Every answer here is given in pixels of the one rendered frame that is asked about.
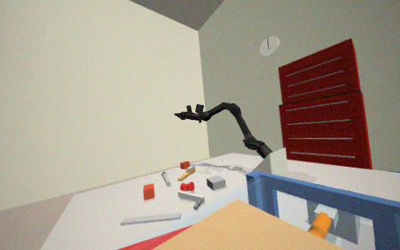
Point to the small reddish-brown block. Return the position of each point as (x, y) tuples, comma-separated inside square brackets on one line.
[(185, 165), (148, 192)]

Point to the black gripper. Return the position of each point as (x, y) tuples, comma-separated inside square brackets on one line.
[(185, 115)]

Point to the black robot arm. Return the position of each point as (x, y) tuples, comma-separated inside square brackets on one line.
[(250, 141)]

